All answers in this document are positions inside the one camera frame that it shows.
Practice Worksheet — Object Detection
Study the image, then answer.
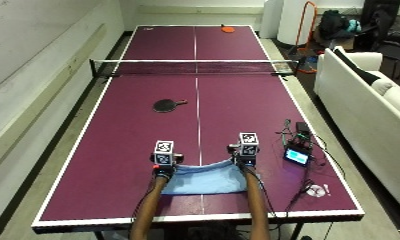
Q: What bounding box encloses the person's right hand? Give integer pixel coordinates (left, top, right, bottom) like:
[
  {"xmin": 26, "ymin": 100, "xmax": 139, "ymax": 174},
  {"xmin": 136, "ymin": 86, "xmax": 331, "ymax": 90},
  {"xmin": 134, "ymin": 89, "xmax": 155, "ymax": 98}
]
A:
[{"xmin": 227, "ymin": 143, "xmax": 260, "ymax": 174}]

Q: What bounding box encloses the person's left hand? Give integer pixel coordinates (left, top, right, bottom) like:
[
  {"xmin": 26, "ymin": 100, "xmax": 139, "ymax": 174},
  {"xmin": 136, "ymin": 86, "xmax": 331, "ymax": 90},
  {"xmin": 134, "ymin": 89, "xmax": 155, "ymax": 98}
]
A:
[{"xmin": 150, "ymin": 152, "xmax": 184, "ymax": 181}]

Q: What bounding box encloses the light blue cloth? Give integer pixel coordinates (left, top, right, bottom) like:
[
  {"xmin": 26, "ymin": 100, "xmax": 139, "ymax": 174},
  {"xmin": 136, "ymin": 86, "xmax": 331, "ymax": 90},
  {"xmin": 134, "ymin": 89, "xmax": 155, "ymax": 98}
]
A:
[{"xmin": 160, "ymin": 159, "xmax": 263, "ymax": 196}]

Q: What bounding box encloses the white marker cube left glove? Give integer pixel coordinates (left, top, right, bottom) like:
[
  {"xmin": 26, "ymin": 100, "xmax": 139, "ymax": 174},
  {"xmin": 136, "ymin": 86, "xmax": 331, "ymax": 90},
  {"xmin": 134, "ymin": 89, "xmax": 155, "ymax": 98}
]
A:
[{"xmin": 152, "ymin": 140, "xmax": 176, "ymax": 166}]

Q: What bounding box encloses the white marker cube glove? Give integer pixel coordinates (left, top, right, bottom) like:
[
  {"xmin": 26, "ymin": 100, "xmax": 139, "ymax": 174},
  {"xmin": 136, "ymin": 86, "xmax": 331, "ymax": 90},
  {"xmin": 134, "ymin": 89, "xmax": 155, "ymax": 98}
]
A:
[
  {"xmin": 152, "ymin": 140, "xmax": 176, "ymax": 166},
  {"xmin": 237, "ymin": 132, "xmax": 260, "ymax": 157}
]

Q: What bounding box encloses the white marker cube right glove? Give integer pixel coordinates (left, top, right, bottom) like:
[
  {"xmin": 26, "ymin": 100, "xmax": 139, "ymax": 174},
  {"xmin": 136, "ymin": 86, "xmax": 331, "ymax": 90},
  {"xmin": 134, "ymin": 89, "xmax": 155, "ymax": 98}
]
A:
[{"xmin": 237, "ymin": 132, "xmax": 260, "ymax": 157}]

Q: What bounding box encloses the black power adapter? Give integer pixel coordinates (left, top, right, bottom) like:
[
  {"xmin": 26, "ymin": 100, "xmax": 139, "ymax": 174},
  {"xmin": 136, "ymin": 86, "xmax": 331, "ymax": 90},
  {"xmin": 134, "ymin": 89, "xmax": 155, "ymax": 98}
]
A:
[{"xmin": 296, "ymin": 121, "xmax": 312, "ymax": 134}]

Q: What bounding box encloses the black table tennis paddle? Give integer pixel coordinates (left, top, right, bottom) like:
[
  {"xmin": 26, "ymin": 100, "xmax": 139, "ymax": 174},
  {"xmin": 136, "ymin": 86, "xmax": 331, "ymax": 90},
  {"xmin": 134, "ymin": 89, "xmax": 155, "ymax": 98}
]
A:
[{"xmin": 152, "ymin": 98, "xmax": 189, "ymax": 114}]

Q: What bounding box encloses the white round disc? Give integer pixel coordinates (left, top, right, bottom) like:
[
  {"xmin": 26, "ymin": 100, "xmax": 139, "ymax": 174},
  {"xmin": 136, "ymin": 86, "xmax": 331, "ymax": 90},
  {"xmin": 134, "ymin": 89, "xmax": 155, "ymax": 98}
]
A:
[{"xmin": 307, "ymin": 183, "xmax": 331, "ymax": 199}]

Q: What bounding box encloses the white sofa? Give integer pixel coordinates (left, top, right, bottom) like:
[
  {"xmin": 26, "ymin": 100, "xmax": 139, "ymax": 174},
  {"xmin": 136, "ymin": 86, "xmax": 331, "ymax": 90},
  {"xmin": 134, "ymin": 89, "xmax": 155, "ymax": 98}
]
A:
[{"xmin": 313, "ymin": 45, "xmax": 400, "ymax": 219}]

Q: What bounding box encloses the table tennis net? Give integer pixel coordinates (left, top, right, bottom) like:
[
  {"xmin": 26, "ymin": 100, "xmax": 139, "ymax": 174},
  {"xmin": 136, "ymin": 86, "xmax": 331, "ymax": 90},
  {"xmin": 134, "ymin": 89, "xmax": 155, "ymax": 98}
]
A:
[{"xmin": 88, "ymin": 58, "xmax": 307, "ymax": 78}]

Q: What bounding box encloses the white round column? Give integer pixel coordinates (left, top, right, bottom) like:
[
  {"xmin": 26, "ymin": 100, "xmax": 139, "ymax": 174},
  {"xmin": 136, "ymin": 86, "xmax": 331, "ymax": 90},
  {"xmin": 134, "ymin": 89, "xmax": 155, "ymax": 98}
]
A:
[{"xmin": 276, "ymin": 0, "xmax": 320, "ymax": 46}]

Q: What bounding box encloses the black backpack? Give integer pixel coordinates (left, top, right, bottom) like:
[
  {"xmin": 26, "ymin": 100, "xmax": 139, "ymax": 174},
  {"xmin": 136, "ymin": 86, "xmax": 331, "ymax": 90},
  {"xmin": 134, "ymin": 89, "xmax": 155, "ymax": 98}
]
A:
[{"xmin": 319, "ymin": 9, "xmax": 352, "ymax": 40}]

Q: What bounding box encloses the whiteboard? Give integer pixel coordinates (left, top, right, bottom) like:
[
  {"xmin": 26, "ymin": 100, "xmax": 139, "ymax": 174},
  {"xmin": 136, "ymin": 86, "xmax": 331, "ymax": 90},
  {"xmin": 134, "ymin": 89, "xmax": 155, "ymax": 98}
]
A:
[{"xmin": 0, "ymin": 0, "xmax": 104, "ymax": 95}]

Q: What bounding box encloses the black office chair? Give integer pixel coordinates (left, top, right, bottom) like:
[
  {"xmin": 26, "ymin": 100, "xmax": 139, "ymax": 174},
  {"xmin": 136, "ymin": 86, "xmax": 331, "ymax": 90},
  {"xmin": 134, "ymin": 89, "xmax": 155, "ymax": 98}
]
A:
[{"xmin": 357, "ymin": 0, "xmax": 400, "ymax": 79}]

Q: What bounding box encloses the small screen recording device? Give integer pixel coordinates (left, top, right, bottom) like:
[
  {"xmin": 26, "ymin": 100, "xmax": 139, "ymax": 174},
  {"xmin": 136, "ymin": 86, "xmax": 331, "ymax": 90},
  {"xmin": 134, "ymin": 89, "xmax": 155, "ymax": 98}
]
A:
[{"xmin": 283, "ymin": 133, "xmax": 315, "ymax": 168}]

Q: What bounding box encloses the black cable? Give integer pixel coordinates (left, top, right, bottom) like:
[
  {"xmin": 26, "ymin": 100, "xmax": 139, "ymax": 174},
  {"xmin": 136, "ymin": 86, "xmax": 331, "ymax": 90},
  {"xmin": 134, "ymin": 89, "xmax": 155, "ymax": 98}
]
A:
[{"xmin": 271, "ymin": 119, "xmax": 348, "ymax": 221}]

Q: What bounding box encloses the orange metal frame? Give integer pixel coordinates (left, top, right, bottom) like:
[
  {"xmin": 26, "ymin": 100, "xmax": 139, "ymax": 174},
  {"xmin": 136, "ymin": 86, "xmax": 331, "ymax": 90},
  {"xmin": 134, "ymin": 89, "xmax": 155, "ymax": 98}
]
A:
[{"xmin": 293, "ymin": 0, "xmax": 320, "ymax": 74}]

